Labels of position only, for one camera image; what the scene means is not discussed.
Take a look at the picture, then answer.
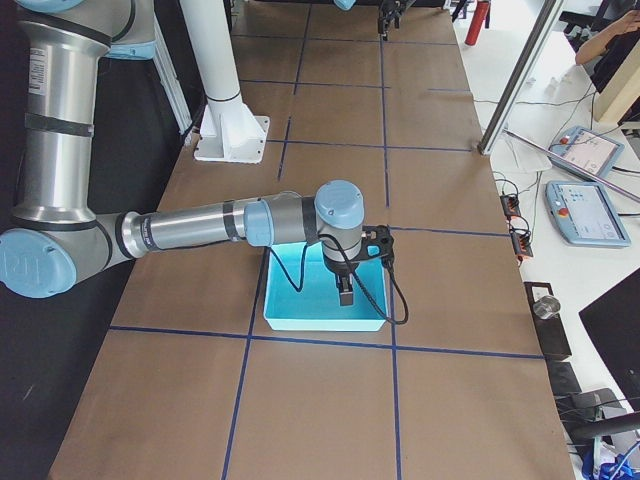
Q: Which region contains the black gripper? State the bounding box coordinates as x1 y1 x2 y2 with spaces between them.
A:
334 272 353 306
377 0 403 31

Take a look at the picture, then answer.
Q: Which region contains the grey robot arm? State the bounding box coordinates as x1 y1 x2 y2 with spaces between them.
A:
333 0 407 37
1 1 366 305

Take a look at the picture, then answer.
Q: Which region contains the light blue plastic bin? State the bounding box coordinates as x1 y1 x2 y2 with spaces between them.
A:
263 242 384 332

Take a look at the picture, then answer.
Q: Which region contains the brown paper table cover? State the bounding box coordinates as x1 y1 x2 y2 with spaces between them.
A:
50 2 574 479

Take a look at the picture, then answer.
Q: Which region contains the red fire extinguisher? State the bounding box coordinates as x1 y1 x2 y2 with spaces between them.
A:
464 0 491 46

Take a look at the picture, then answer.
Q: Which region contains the black power strip right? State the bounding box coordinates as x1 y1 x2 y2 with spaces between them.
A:
510 231 533 261

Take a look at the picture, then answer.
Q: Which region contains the black power strip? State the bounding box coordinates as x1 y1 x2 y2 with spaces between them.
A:
500 193 521 219
510 231 533 261

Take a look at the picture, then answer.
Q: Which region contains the black power strip left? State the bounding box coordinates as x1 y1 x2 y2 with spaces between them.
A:
500 193 521 219

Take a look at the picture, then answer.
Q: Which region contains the white support column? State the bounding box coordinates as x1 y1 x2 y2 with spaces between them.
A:
180 0 270 164

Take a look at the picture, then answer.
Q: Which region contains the silver metal cylinder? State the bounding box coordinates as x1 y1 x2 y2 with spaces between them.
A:
532 295 561 320

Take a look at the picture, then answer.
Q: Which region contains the person in black shirt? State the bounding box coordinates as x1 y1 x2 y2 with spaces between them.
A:
575 9 639 93

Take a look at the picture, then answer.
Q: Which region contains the far teach pendant tablet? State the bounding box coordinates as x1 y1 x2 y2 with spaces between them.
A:
549 126 624 178

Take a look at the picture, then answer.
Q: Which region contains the teach pendant tablet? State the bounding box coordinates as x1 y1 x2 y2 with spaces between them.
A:
549 126 624 178
545 181 631 248

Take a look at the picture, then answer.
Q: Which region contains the near teach pendant tablet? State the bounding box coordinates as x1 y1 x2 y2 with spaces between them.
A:
545 181 631 248

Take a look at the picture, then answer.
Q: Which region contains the black monitor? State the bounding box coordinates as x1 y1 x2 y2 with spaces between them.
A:
579 270 639 410

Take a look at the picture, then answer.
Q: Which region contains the right black braided cable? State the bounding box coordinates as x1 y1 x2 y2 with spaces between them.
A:
272 233 412 326

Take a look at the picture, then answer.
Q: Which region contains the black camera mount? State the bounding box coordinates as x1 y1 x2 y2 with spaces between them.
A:
352 225 395 269

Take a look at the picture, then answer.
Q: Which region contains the grey aluminium frame post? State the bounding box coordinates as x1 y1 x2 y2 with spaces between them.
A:
478 0 564 155

